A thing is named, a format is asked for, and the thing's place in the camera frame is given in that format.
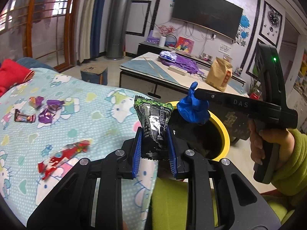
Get blue glove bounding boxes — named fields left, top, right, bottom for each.
left=176, top=81, right=210, bottom=124

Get green black snack packet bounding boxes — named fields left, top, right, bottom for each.
left=134, top=95, right=174, bottom=161

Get red white snack wrapper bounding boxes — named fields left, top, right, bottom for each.
left=37, top=140, right=91, bottom=180

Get dark chocolate bar wrapper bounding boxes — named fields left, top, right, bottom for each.
left=14, top=109, right=36, bottom=123

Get green right sleeve forearm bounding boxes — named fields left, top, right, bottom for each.
left=260, top=128, right=307, bottom=225

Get yellow rimmed trash bin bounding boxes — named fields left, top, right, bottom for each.
left=168, top=101, right=230, bottom=161

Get right hand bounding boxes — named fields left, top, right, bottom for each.
left=249, top=119, right=295, bottom=170

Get brown paper bag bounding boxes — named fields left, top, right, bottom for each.
left=205, top=57, right=233, bottom=92

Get hello kitty bed sheet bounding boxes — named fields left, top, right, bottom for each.
left=0, top=67, right=169, bottom=230

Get purple foil wrapper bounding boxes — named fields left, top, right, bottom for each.
left=38, top=100, right=64, bottom=124

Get white power strip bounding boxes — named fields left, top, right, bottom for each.
left=168, top=65, right=187, bottom=76

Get coffee table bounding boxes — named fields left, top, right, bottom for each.
left=119, top=51, right=249, bottom=102

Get blue small stool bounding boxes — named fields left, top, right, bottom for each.
left=80, top=63, right=108, bottom=86

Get purple bag on table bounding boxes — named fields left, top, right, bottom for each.
left=159, top=51, right=204, bottom=74

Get orange purple candy wrapper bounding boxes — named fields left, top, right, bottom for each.
left=29, top=96, right=44, bottom=110

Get colourful picture on cabinet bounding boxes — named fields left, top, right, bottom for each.
left=175, top=36, right=194, bottom=55

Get black tv cabinet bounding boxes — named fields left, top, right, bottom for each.
left=136, top=41, right=247, bottom=87

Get white vase red flowers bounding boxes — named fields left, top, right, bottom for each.
left=158, top=25, right=176, bottom=47

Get black television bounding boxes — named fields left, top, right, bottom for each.
left=172, top=0, right=243, bottom=40

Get red blanket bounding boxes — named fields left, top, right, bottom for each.
left=0, top=59, right=35, bottom=97

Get wooden glass door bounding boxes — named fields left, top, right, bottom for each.
left=1, top=0, right=78, bottom=72

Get silver tower air conditioner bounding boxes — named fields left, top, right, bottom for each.
left=106, top=0, right=132, bottom=60

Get blue beige curtain right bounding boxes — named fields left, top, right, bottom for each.
left=78, top=0, right=105, bottom=63

